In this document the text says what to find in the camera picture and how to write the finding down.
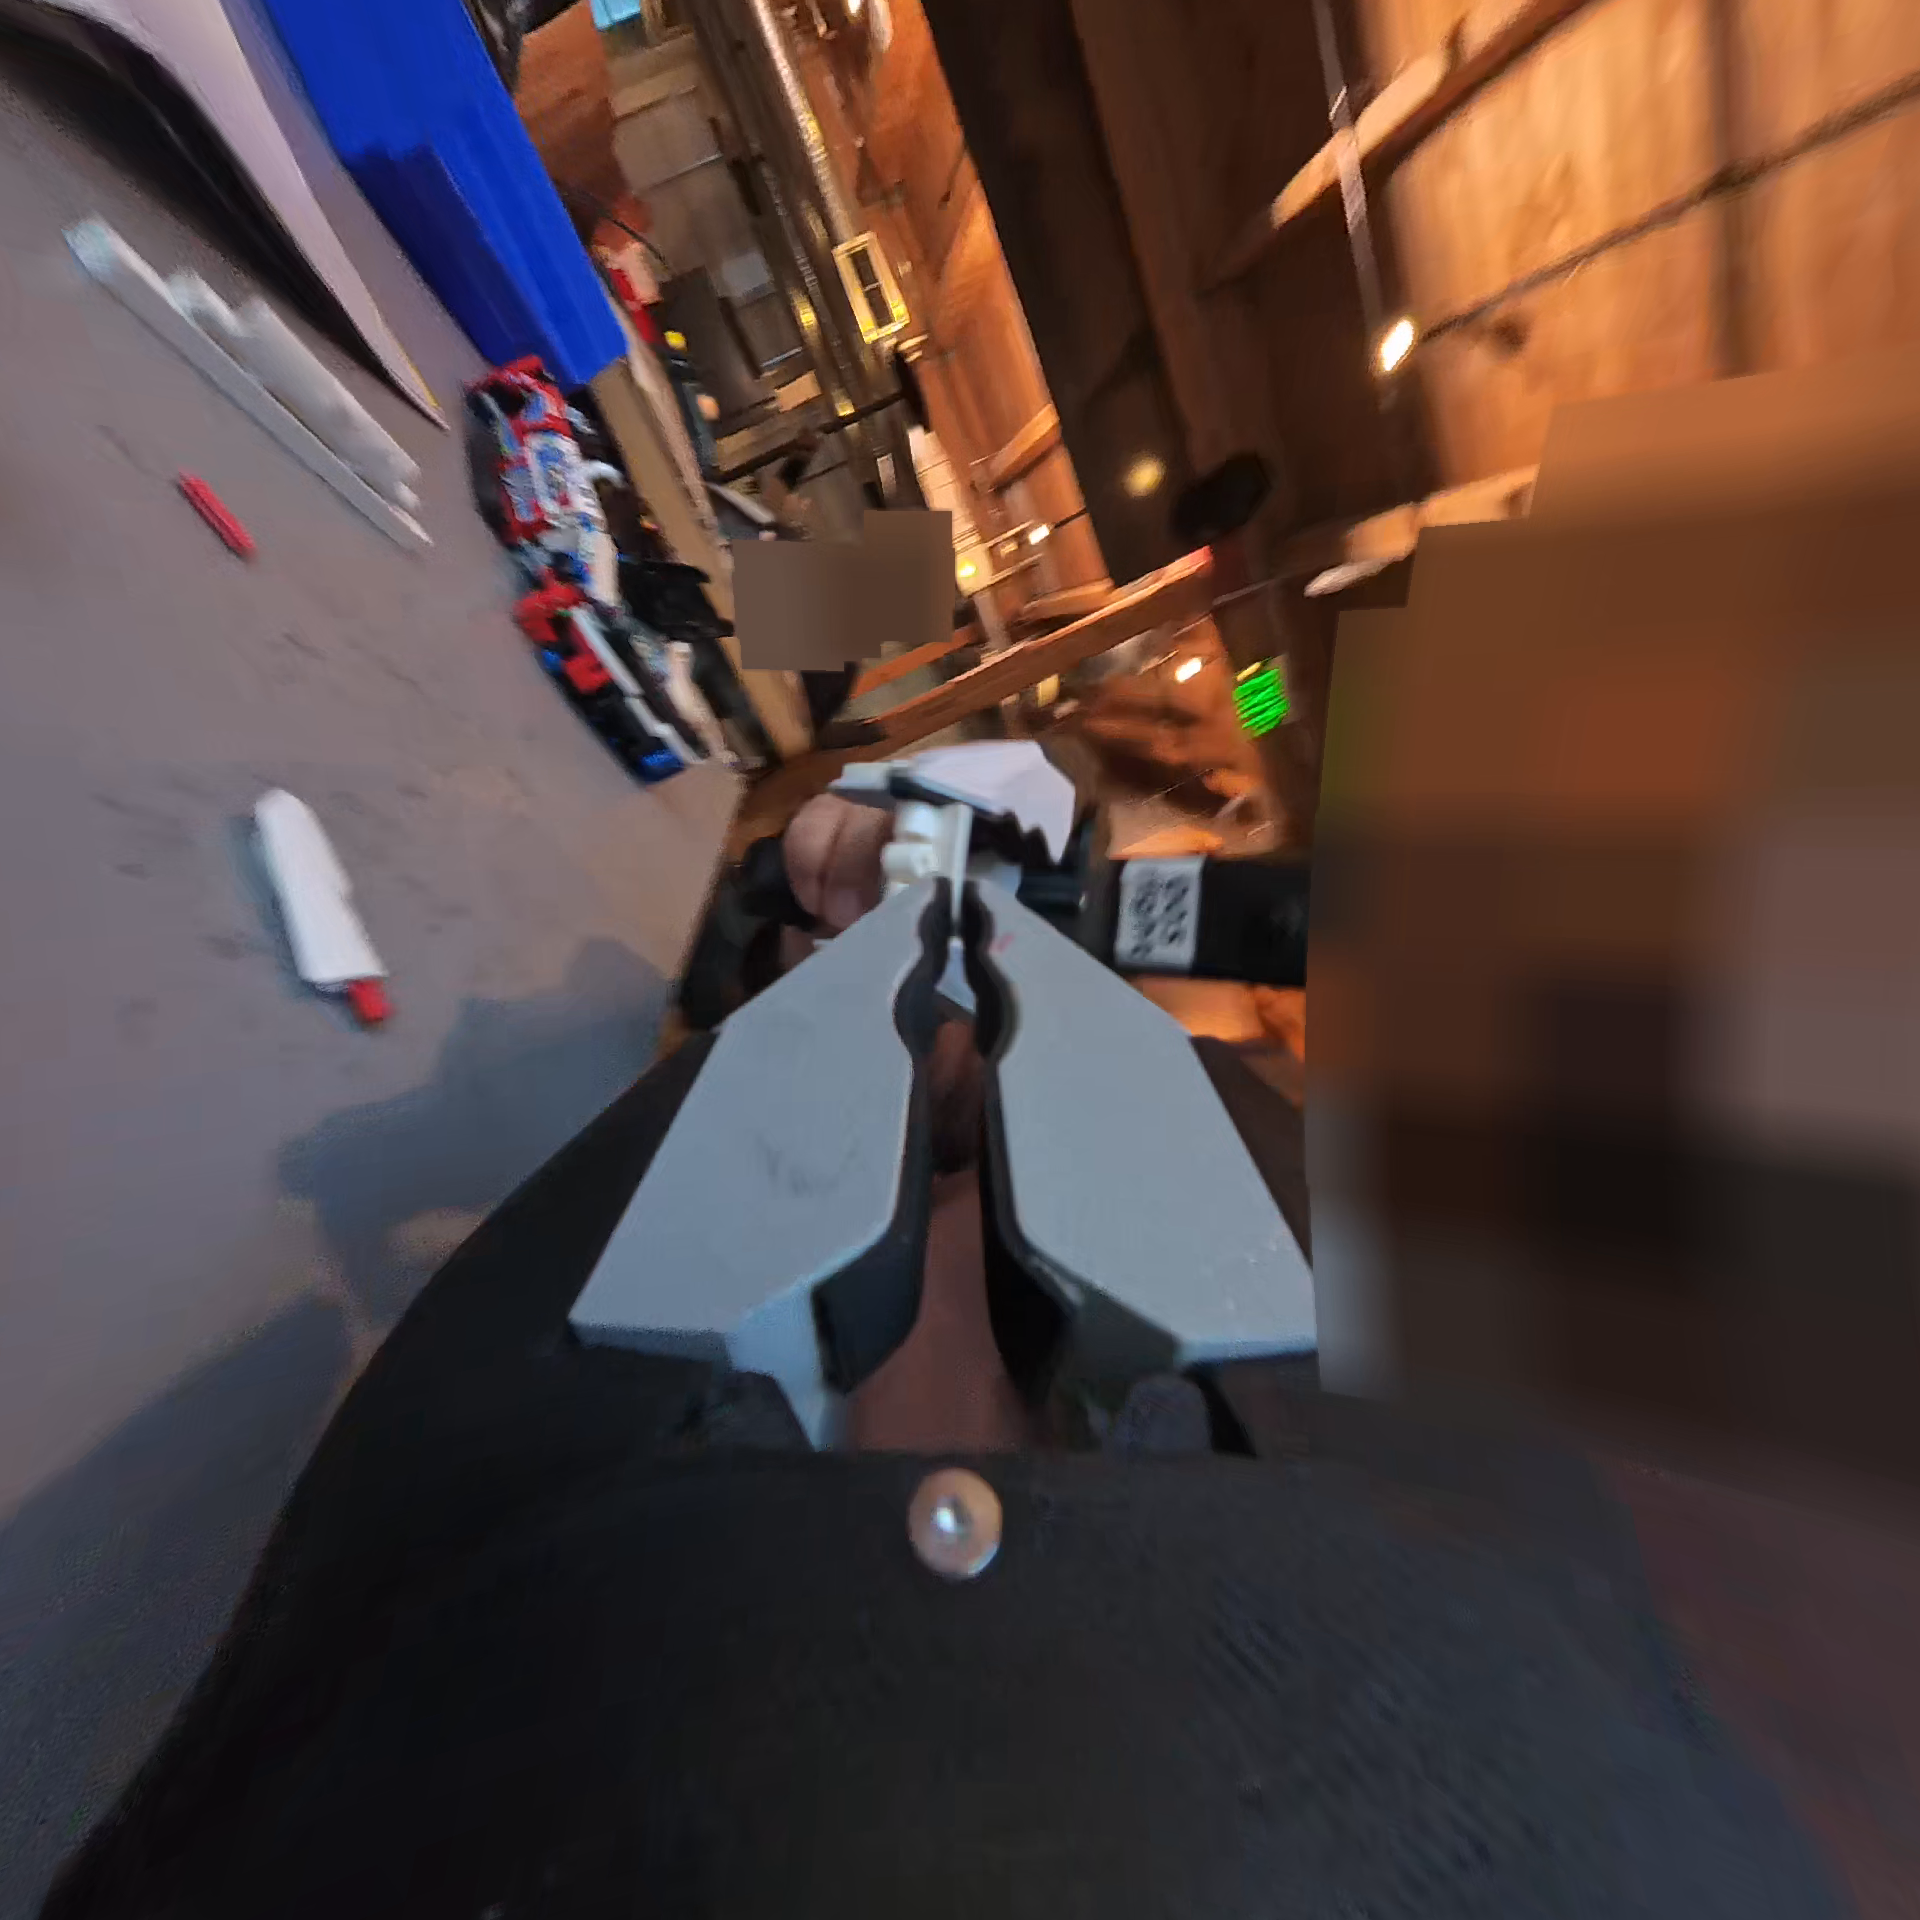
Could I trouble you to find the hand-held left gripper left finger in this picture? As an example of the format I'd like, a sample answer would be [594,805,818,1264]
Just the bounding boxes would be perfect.
[570,880,956,1451]

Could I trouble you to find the small toy race car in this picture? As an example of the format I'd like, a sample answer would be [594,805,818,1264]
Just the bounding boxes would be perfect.
[463,356,725,784]

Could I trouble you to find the silver air duct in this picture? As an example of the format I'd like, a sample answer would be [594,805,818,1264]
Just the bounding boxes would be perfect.
[717,0,904,425]

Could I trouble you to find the white toy brick piece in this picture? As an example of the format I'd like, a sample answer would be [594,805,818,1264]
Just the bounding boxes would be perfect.
[250,786,390,992]

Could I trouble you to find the small white toy connector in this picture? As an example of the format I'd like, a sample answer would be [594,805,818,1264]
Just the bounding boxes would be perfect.
[882,805,971,904]

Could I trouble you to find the blue plastic bin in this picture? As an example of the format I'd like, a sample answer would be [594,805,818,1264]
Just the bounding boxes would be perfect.
[260,0,632,395]

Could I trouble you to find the grey desk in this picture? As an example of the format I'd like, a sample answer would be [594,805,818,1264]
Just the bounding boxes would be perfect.
[0,47,752,1920]

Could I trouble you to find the slanted wooden plank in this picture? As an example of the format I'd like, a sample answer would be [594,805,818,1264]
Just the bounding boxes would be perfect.
[837,548,1219,754]

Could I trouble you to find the open instruction book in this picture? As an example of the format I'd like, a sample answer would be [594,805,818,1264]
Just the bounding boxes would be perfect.
[0,0,449,432]

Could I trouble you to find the white stepped brick assembly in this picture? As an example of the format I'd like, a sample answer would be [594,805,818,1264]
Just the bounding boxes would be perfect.
[61,217,435,553]

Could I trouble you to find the person's right hand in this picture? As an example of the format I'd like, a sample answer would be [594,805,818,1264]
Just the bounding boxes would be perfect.
[779,795,904,934]

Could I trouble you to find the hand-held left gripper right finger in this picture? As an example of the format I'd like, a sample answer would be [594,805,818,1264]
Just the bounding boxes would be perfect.
[961,880,1321,1387]

